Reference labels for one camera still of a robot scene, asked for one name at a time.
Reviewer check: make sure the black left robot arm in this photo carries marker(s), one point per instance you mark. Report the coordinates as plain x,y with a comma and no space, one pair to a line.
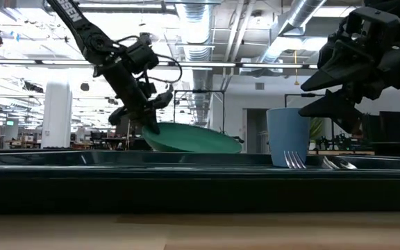
82,31

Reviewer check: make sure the green potted plant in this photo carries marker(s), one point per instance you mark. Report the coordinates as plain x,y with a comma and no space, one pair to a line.
316,128

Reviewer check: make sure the silver smooth ventilation duct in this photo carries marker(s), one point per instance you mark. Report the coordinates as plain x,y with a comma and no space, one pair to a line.
290,24

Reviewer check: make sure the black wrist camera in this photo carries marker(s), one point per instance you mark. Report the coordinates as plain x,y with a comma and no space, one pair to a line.
141,53
373,24

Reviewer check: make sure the silver ribbed ventilation duct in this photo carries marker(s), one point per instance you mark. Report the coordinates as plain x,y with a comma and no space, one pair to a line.
198,41

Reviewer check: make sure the green round plate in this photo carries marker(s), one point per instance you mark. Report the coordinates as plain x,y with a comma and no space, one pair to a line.
193,139

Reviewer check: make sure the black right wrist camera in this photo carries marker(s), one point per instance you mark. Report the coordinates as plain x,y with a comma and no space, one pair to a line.
373,24

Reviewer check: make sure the blue plastic cup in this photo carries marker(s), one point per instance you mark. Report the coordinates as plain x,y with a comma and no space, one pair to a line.
287,135

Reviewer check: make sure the black equipment rack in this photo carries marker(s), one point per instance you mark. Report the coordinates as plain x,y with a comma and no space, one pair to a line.
387,126

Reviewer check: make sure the white round column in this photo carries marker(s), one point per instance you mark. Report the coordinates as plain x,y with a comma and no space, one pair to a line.
57,114

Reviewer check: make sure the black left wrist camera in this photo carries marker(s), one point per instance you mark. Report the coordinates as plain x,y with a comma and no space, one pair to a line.
141,53

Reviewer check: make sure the dark green serving tray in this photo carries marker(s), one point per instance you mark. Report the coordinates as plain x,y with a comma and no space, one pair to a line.
186,187

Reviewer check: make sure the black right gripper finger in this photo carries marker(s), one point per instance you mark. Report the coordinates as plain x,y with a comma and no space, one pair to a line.
339,107
346,69

